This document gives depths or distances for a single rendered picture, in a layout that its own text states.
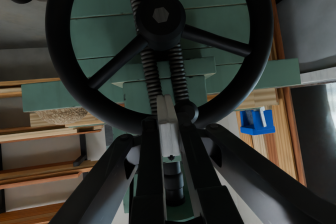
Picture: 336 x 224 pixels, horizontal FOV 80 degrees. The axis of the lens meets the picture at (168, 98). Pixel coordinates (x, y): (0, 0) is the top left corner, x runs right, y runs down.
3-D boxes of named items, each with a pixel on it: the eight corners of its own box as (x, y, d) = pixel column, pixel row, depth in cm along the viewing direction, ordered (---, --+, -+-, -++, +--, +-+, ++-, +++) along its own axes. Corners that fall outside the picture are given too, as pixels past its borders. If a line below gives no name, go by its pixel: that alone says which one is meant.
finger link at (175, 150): (168, 122, 15) (178, 120, 15) (163, 94, 21) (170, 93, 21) (171, 157, 16) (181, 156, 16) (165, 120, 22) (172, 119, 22)
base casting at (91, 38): (258, 2, 44) (263, 43, 44) (204, 60, 102) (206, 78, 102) (52, 20, 43) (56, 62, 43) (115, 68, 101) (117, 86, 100)
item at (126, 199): (142, 170, 75) (145, 211, 75) (144, 163, 84) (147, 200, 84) (119, 173, 75) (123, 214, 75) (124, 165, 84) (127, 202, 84)
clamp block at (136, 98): (207, 74, 34) (213, 127, 34) (194, 82, 47) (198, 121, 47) (119, 82, 34) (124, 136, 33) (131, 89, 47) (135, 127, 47)
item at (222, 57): (252, 43, 44) (254, 61, 44) (223, 63, 65) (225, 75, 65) (67, 60, 43) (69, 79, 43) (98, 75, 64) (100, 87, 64)
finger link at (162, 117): (171, 157, 16) (161, 158, 16) (165, 120, 22) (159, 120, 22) (168, 122, 15) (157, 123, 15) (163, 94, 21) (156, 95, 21)
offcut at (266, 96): (274, 87, 45) (276, 104, 45) (273, 88, 49) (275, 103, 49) (253, 89, 47) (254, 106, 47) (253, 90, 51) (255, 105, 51)
